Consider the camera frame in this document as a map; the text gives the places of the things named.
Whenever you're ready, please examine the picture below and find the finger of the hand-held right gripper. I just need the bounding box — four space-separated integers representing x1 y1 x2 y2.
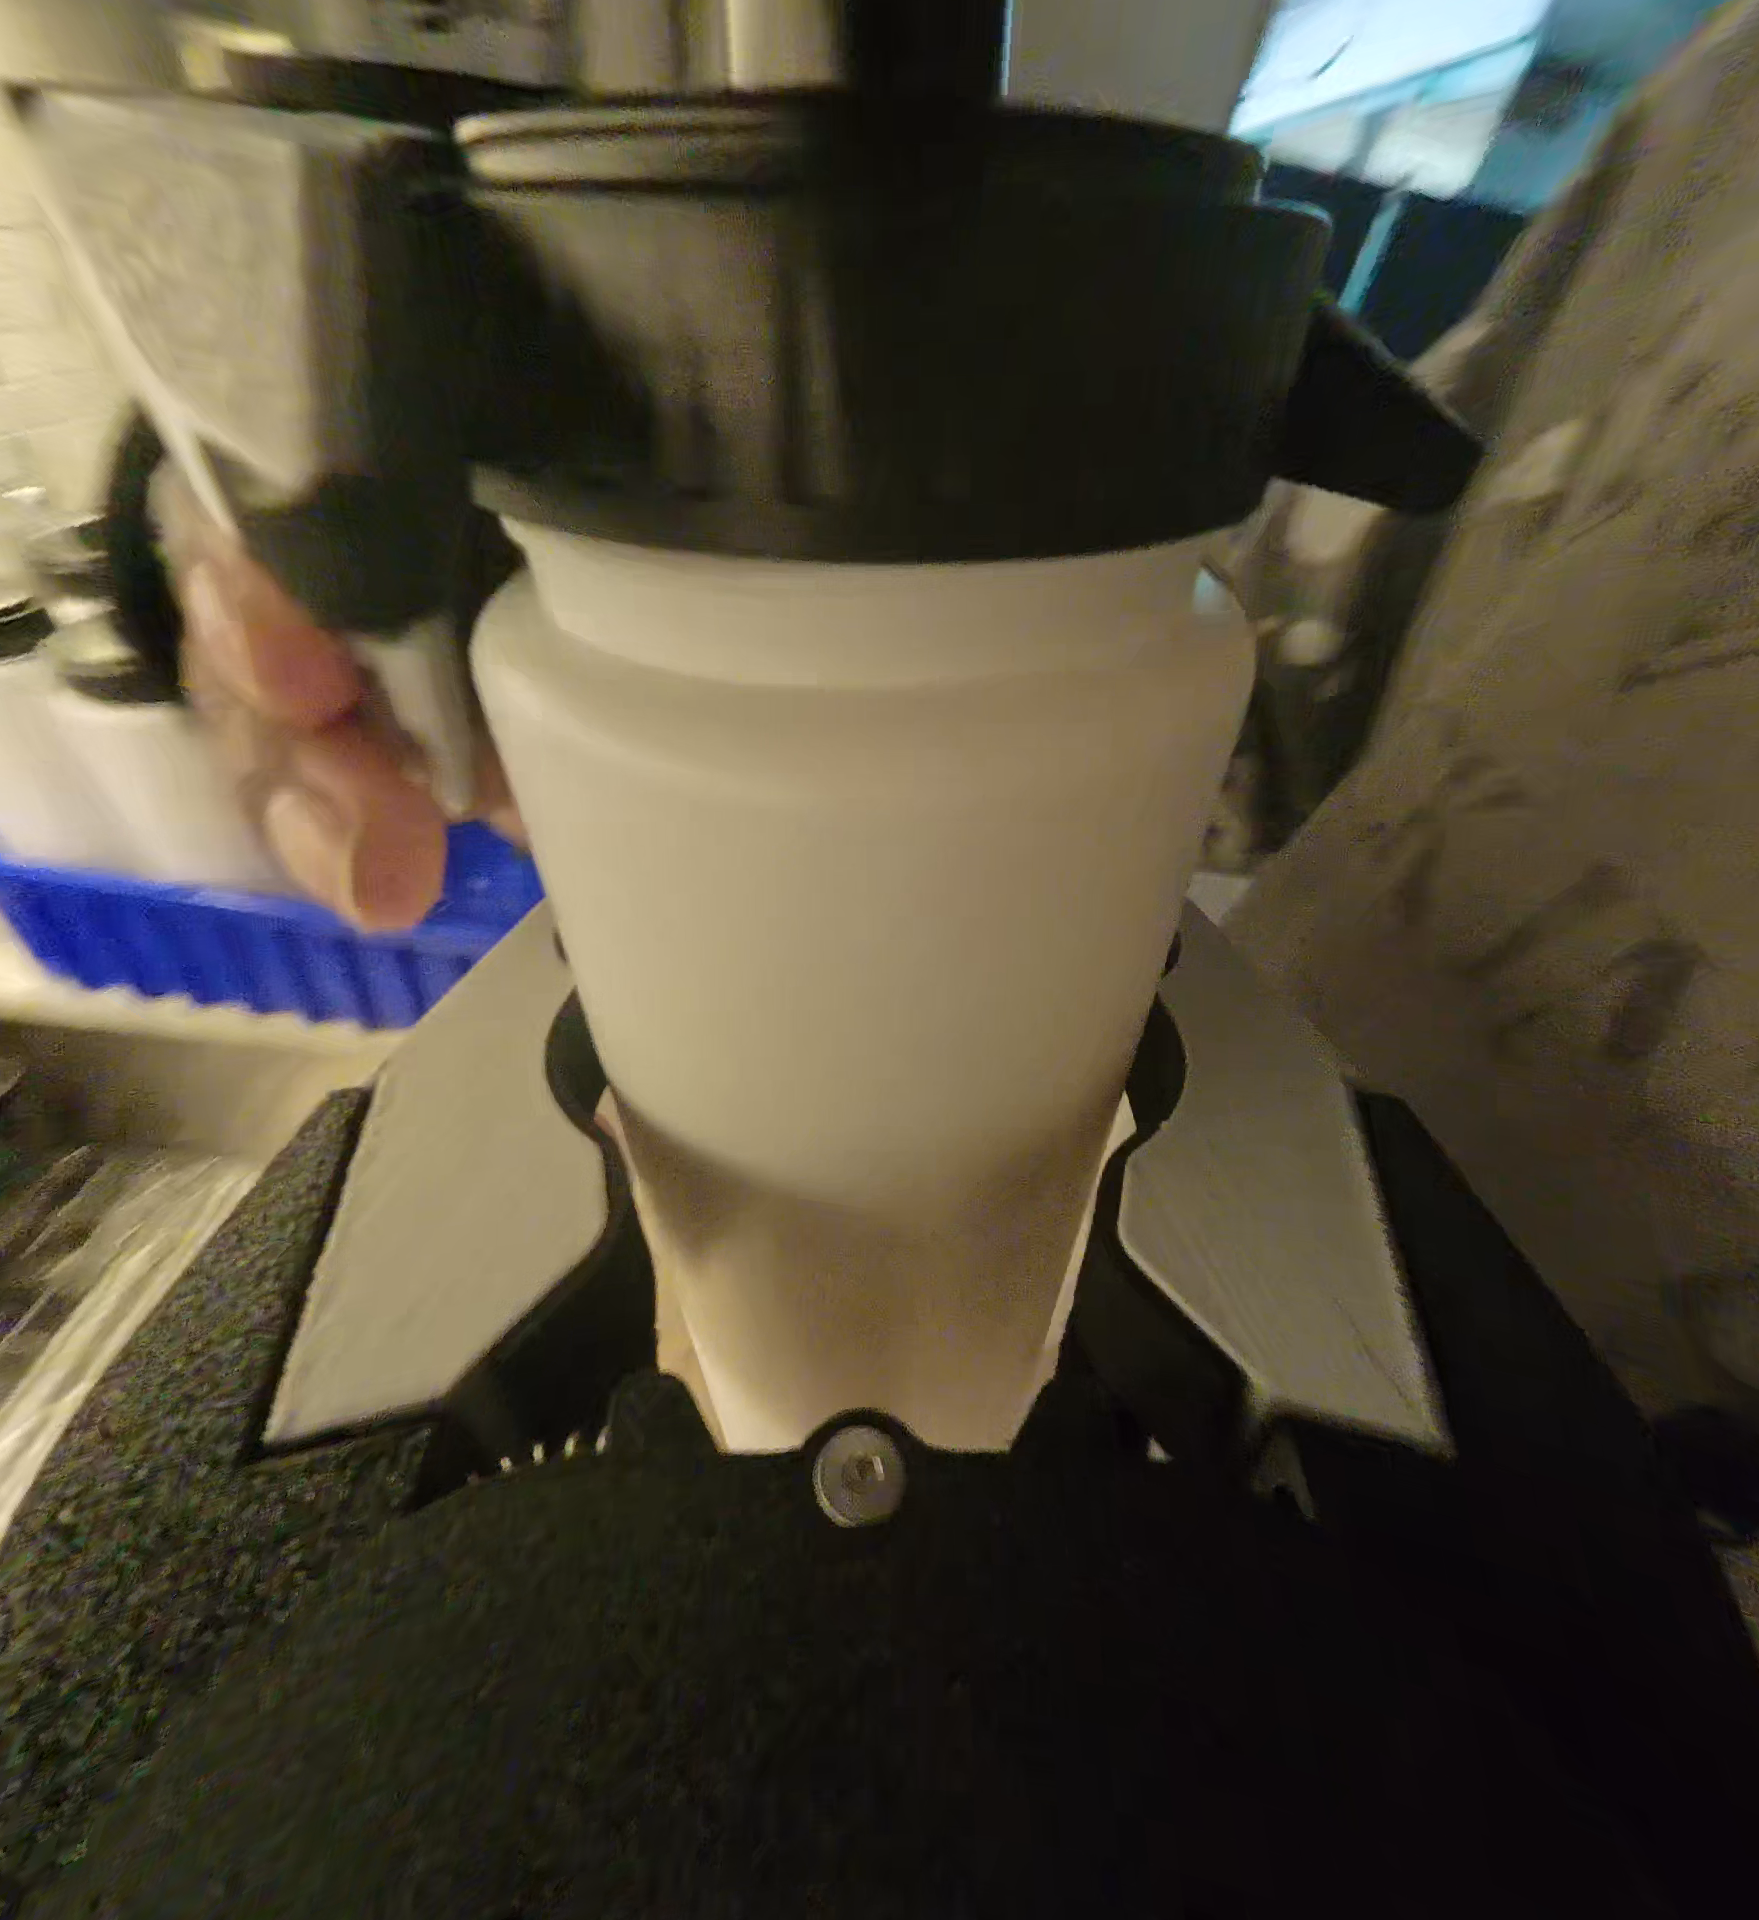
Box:
1268 292 1488 514
5 78 551 639

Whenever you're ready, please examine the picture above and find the white plastic squeeze bottle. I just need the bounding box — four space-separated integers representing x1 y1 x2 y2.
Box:
463 516 1259 1455

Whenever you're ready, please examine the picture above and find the stainless steel sink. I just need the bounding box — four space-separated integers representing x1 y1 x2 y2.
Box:
0 1035 370 1638

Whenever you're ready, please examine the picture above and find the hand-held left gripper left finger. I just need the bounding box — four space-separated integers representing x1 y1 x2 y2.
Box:
245 900 638 1460

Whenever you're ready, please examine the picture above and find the group of white capped bottles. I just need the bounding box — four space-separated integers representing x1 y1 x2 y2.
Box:
0 486 280 890

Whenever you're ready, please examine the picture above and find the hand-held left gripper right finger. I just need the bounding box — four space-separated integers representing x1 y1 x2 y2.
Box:
1072 908 1454 1460

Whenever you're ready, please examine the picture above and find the black bottle cap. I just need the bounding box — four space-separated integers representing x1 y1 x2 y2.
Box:
452 104 1338 568

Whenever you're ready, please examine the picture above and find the blue plastic bin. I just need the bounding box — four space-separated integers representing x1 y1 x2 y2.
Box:
0 793 548 1035

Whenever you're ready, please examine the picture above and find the person's right hand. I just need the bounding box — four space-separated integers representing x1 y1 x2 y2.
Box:
177 558 528 935

